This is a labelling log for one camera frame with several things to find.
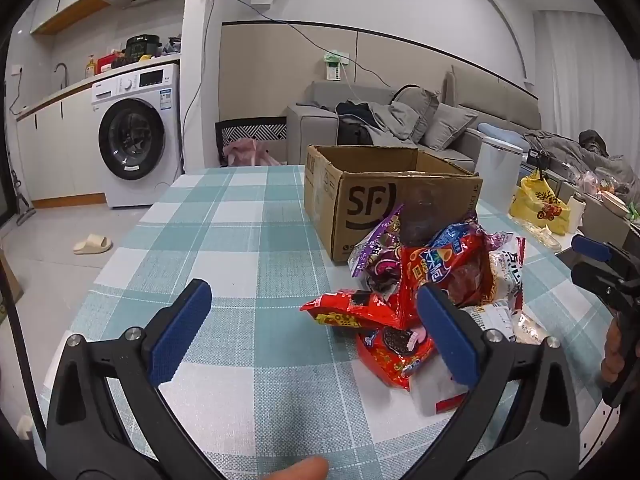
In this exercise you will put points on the white curtain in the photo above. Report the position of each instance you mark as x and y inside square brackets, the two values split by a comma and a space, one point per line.
[575, 70]

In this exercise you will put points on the purple snack packet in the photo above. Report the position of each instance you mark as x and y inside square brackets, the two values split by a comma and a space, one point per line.
[380, 255]

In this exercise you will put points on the beige slipper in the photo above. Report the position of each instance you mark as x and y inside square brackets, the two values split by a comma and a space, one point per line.
[92, 244]

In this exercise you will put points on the person's right hand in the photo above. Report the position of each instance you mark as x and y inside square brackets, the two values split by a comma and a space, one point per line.
[611, 355]

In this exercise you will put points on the red box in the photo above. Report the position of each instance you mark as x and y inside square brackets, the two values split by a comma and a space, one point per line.
[106, 62]

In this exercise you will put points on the yellow bottle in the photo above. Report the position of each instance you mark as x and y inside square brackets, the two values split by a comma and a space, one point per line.
[90, 67]

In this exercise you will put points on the kitchen faucet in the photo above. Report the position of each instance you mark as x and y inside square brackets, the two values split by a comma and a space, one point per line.
[61, 72]

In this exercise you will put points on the large grey pillow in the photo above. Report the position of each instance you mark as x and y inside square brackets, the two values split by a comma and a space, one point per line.
[417, 107]

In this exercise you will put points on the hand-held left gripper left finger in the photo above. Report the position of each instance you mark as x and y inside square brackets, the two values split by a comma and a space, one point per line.
[180, 332]

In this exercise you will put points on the black clothes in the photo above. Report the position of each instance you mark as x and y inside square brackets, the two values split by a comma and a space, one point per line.
[355, 127]

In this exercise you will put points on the red cone chips bag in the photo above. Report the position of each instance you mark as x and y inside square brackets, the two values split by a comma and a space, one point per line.
[465, 270]

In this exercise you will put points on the grey jacket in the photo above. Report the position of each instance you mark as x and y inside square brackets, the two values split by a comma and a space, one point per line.
[392, 120]

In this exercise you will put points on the white kitchen counter cabinet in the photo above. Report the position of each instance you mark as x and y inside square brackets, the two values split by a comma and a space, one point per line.
[60, 150]

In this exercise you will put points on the clear plastic wrapper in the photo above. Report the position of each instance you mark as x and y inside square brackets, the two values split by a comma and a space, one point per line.
[540, 237]

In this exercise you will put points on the blue snack packet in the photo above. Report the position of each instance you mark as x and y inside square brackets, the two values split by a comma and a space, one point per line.
[452, 235]

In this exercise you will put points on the white paper roll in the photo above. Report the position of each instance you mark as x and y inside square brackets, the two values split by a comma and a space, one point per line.
[576, 212]

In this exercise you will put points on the white bin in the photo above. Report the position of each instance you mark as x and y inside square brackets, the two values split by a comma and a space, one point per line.
[497, 170]

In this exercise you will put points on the light blue pillow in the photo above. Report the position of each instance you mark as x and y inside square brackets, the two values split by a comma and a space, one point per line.
[500, 135]

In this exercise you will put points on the white washing machine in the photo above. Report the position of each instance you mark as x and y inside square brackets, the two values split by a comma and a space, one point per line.
[140, 140]

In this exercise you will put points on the wooden upper cabinet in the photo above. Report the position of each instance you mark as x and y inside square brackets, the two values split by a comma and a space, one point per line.
[65, 15]

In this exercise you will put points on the teal checked tablecloth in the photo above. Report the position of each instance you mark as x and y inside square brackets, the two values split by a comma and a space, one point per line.
[240, 240]

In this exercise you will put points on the grey coat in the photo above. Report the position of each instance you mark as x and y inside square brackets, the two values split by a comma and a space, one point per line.
[560, 147]

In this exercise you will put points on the grey sofa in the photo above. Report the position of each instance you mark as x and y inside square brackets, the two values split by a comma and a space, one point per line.
[312, 125]

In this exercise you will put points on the red yellow-print snack packet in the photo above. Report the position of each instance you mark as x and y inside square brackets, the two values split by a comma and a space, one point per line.
[345, 310]

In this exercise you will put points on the white black-print snack packet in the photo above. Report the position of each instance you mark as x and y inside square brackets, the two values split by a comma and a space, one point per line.
[507, 280]

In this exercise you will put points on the person's left hand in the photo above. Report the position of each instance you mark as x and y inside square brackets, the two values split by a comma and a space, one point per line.
[297, 471]

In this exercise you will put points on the cardboard box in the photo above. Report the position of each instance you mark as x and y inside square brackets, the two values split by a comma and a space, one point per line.
[330, 200]

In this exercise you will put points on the white green wall device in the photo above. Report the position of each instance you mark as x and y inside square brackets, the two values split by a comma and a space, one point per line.
[334, 62]

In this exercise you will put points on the yellow plastic bag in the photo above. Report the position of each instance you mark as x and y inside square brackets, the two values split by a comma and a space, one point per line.
[537, 205]

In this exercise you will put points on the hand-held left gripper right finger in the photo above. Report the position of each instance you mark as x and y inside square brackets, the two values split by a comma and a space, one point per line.
[447, 337]

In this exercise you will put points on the black white patterned basket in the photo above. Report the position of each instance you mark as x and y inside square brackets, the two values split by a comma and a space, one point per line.
[250, 130]

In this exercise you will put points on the black cooker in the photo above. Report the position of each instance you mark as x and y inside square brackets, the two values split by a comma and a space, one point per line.
[142, 47]

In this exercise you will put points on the pink cloth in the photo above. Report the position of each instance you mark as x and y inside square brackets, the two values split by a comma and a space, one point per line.
[247, 152]

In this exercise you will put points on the red cookie packet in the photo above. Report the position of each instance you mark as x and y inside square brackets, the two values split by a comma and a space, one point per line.
[395, 360]

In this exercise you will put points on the small grey pillow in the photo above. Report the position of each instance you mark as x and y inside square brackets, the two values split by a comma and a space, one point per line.
[447, 125]

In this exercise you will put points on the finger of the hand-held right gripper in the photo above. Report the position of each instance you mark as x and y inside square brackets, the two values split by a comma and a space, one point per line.
[597, 282]
[592, 248]

